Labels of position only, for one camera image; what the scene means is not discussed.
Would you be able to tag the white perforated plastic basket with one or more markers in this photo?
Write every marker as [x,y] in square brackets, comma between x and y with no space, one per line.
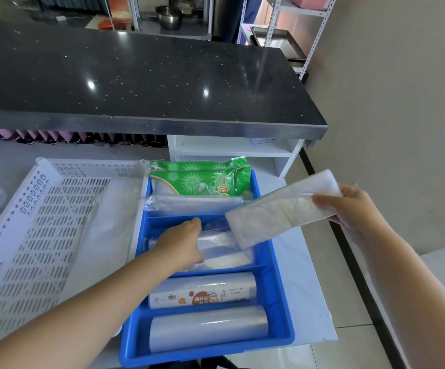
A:
[45,242]

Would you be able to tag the person's left forearm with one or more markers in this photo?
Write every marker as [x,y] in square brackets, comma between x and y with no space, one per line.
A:
[80,315]

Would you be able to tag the rectangular steel baking tray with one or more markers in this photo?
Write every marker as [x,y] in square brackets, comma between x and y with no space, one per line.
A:
[282,44]

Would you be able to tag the steel mixing bowl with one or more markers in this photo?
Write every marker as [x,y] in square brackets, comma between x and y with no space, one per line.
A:
[168,17]

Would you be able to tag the flat clear plastic bag packet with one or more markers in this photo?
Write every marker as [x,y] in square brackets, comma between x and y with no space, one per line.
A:
[195,205]

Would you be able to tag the person's right thumb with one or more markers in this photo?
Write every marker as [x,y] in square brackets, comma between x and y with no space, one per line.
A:
[327,201]

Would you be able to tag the person's left hand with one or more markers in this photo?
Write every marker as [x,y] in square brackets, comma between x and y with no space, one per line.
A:
[174,247]

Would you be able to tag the white shelf unit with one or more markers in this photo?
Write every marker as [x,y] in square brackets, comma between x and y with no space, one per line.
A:
[230,151]

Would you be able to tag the narrow green glove packet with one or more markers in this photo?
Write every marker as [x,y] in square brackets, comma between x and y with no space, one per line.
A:
[242,179]

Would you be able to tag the blue divided plastic tray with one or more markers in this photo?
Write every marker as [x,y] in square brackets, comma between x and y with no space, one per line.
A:
[272,280]

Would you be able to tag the printed cling film roll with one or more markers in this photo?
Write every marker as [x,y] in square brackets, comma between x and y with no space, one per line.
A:
[203,292]

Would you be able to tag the person's right hand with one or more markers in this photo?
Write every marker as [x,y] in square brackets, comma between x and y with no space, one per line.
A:
[355,213]

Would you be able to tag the stainless steel shelf unit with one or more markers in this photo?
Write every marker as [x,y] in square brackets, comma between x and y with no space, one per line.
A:
[203,19]

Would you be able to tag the row of pink folded boxes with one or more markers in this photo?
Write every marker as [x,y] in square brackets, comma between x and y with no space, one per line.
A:
[53,136]

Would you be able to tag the clear packet of plastic bags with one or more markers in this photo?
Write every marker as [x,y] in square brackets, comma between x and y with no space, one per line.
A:
[226,251]

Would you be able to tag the pink box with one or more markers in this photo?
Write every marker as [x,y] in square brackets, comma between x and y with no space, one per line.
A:
[310,1]

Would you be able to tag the person's right forearm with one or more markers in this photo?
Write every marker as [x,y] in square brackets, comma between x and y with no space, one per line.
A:
[410,292]

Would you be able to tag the plain clear plastic bag roll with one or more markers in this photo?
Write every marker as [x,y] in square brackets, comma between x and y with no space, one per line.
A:
[207,328]

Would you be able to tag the white packet of plastic bags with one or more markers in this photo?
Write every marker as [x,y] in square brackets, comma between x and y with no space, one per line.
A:
[280,215]

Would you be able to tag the large green glove packet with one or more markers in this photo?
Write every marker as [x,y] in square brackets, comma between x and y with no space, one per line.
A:
[191,180]

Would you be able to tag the black speckled stone counter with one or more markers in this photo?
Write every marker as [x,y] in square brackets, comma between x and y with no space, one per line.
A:
[130,76]

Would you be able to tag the white slotted metal rack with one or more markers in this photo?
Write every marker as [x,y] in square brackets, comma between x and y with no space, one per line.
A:
[324,30]

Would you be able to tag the white paper sheet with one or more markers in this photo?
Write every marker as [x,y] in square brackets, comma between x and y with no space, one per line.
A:
[265,141]

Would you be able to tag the person's left thumb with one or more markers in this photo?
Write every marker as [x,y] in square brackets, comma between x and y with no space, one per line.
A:
[195,224]

